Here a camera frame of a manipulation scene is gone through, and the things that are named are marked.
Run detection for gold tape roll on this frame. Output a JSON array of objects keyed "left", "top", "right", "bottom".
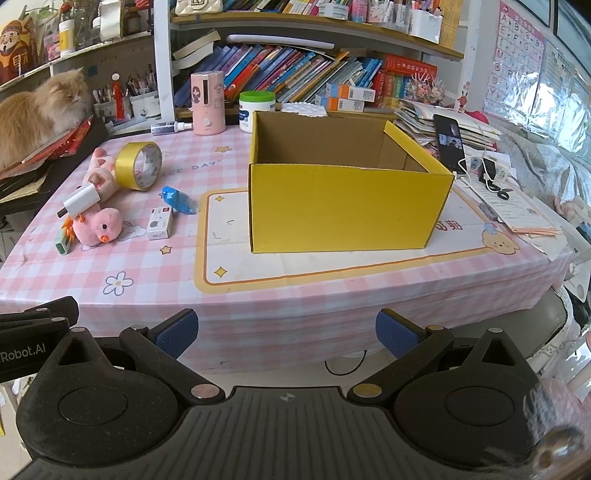
[{"left": 115, "top": 142, "right": 163, "bottom": 191}]

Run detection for red shiny gift paper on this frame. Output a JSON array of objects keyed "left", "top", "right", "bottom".
[{"left": 21, "top": 117, "right": 93, "bottom": 164}]

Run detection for black cable loop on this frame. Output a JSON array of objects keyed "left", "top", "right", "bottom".
[{"left": 324, "top": 351, "right": 368, "bottom": 376}]

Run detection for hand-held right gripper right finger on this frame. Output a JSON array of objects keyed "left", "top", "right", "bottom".
[{"left": 347, "top": 308, "right": 532, "bottom": 406}]

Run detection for pink humidifier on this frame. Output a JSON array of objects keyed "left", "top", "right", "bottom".
[{"left": 191, "top": 71, "right": 227, "bottom": 136}]

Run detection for thick book lying flat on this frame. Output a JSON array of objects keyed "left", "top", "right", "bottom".
[{"left": 173, "top": 30, "right": 221, "bottom": 70}]

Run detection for black electronic keyboard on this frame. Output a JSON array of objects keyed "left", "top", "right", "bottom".
[{"left": 0, "top": 121, "right": 110, "bottom": 217}]

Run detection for orange and white carton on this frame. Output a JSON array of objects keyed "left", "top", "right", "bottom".
[
  {"left": 325, "top": 83, "right": 376, "bottom": 101},
  {"left": 315, "top": 95, "right": 365, "bottom": 113}
]

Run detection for fuzzy sleeve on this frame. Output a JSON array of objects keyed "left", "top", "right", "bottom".
[{"left": 526, "top": 378, "right": 591, "bottom": 480}]

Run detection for dried flower bouquet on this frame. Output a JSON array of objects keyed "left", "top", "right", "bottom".
[{"left": 402, "top": 74, "right": 448, "bottom": 104}]

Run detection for small white box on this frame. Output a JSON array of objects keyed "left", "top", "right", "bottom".
[{"left": 148, "top": 206, "right": 174, "bottom": 241}]

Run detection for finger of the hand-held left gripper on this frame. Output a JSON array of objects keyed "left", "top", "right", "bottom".
[{"left": 0, "top": 295, "right": 80, "bottom": 333}]

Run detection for white pen holder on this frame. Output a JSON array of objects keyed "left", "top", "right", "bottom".
[
  {"left": 93, "top": 90, "right": 117, "bottom": 121},
  {"left": 129, "top": 90, "right": 160, "bottom": 119}
]

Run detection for row of upright books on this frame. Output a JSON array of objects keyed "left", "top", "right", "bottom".
[{"left": 224, "top": 0, "right": 352, "bottom": 19}]

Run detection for stack of magazines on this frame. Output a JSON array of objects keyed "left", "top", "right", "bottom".
[{"left": 392, "top": 99, "right": 502, "bottom": 153}]

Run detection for white power strip with cables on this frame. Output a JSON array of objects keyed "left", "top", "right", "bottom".
[{"left": 455, "top": 156, "right": 511, "bottom": 190}]

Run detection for yellow cardboard box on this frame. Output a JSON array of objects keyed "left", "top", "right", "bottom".
[{"left": 248, "top": 110, "right": 455, "bottom": 254}]

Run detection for row of slanted books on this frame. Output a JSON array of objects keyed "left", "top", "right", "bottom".
[{"left": 173, "top": 44, "right": 384, "bottom": 104}]

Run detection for small spray bottle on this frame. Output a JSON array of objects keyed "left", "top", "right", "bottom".
[{"left": 151, "top": 121, "right": 194, "bottom": 136}]

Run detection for white quilted handbag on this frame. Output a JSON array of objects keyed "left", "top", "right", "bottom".
[{"left": 175, "top": 0, "right": 225, "bottom": 17}]

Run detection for orange fluffy cat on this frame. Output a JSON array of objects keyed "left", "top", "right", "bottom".
[{"left": 0, "top": 67, "right": 95, "bottom": 171}]

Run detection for red figurine pen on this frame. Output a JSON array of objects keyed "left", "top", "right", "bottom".
[{"left": 111, "top": 74, "right": 126, "bottom": 121}]

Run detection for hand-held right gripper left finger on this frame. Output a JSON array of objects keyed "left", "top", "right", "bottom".
[{"left": 44, "top": 308, "right": 221, "bottom": 407}]

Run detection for white ribbed pad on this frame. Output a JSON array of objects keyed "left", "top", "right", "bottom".
[{"left": 281, "top": 102, "right": 328, "bottom": 117}]

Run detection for white charger plug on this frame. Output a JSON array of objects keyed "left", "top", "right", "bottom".
[{"left": 58, "top": 183, "right": 102, "bottom": 219}]

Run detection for white jar green lid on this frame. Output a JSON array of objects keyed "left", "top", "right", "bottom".
[{"left": 239, "top": 91, "right": 276, "bottom": 134}]

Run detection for black smartphone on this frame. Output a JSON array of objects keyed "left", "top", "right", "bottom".
[{"left": 433, "top": 114, "right": 466, "bottom": 175}]

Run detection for pink chick plush toy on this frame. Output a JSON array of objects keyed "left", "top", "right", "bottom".
[{"left": 62, "top": 208, "right": 124, "bottom": 245}]

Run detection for fortune god paper figure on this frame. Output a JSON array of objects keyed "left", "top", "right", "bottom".
[{"left": 0, "top": 18, "right": 38, "bottom": 85}]

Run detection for red boxed book set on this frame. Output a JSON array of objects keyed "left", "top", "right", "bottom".
[{"left": 374, "top": 53, "right": 437, "bottom": 109}]

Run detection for grey blanket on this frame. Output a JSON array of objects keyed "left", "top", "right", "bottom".
[{"left": 499, "top": 124, "right": 591, "bottom": 217}]

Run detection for pink checkered tablecloth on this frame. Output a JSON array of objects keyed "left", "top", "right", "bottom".
[{"left": 0, "top": 122, "right": 575, "bottom": 370}]

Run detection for white stationery box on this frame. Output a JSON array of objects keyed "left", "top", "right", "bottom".
[{"left": 409, "top": 9, "right": 444, "bottom": 44}]

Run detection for printed paper sheets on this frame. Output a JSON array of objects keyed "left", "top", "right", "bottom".
[{"left": 462, "top": 180, "right": 564, "bottom": 238}]

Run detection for white desk bookshelf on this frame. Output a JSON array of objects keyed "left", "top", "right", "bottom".
[{"left": 0, "top": 0, "right": 465, "bottom": 121}]

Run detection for blue packet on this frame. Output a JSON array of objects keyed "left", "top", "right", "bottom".
[{"left": 161, "top": 186, "right": 198, "bottom": 215}]

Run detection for alphabet wall poster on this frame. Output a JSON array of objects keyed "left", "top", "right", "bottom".
[{"left": 485, "top": 0, "right": 546, "bottom": 112}]

